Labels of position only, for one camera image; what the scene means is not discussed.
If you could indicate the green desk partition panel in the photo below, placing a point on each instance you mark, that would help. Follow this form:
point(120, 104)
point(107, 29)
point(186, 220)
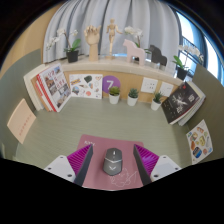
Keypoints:
point(16, 80)
point(213, 100)

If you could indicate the red book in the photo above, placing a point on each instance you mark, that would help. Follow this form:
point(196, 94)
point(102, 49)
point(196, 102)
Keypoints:
point(42, 91)

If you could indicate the black wooden horse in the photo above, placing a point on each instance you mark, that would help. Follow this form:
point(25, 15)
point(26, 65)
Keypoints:
point(156, 55)

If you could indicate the light grey curtain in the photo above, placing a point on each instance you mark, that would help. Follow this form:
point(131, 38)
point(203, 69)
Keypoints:
point(150, 23)

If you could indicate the wooden hand model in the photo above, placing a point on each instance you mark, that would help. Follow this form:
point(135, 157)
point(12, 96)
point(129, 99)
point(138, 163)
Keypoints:
point(92, 40)

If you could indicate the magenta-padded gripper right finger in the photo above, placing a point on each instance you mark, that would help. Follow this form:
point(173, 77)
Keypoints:
point(165, 166)

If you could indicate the dark pink mouse pad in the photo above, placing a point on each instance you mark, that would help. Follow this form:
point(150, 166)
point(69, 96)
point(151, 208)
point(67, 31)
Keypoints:
point(100, 143)

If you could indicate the beige booklet with red text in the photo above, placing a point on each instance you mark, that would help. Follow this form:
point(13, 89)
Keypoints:
point(21, 120)

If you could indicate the pink wooden horse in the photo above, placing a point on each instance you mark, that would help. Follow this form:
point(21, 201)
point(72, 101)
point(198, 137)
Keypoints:
point(134, 50)

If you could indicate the white orchid behind pink horse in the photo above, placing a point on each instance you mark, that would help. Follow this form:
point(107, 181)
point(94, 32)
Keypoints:
point(133, 31)

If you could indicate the dark framed window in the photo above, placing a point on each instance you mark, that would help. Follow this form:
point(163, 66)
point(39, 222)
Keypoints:
point(196, 36)

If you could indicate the white card with stickers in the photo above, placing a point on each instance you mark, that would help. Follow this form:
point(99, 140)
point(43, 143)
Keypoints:
point(86, 86)

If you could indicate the wooden desk back shelf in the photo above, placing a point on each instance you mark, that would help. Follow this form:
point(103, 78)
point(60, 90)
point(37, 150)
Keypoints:
point(133, 71)

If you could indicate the wooden artist mannequin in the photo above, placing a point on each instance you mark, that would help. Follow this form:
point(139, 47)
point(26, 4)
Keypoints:
point(112, 33)

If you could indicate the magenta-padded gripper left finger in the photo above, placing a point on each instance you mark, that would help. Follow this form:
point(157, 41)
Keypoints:
point(60, 166)

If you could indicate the thick white book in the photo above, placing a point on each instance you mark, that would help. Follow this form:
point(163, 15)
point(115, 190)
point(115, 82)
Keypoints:
point(29, 88)

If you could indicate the white wall socket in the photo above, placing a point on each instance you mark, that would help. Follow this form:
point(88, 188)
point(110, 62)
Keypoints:
point(166, 89)
point(149, 85)

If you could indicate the book with picture cover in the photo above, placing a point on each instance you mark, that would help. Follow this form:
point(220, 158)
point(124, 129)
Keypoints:
point(55, 86)

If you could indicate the grey computer mouse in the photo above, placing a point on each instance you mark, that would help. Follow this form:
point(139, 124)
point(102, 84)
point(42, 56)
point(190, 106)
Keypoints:
point(112, 161)

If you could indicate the small succulent in white pot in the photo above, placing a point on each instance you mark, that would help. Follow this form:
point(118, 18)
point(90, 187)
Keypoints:
point(114, 99)
point(155, 105)
point(132, 101)

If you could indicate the white orchid in black pot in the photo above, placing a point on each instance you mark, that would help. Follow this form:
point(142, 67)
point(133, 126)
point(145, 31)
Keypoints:
point(72, 56)
point(181, 73)

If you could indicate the colourful illustrated white card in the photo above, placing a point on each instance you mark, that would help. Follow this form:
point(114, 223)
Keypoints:
point(199, 141)

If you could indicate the purple round number sign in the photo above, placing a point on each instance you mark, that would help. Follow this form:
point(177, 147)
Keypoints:
point(111, 83)

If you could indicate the black cover book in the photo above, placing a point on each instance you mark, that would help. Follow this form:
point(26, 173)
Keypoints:
point(180, 103)

